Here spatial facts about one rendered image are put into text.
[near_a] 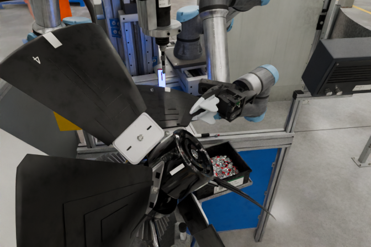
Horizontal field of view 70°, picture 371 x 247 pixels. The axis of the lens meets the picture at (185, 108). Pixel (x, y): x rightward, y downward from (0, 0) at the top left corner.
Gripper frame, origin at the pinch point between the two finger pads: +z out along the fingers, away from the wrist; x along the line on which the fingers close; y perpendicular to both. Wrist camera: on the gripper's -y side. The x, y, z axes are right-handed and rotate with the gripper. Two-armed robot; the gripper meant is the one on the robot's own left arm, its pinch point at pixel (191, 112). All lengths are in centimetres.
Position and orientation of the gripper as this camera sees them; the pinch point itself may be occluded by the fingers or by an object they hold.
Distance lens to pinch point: 71.5
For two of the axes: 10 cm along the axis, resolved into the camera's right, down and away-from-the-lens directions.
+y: 6.9, 5.0, -5.3
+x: -0.7, 7.7, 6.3
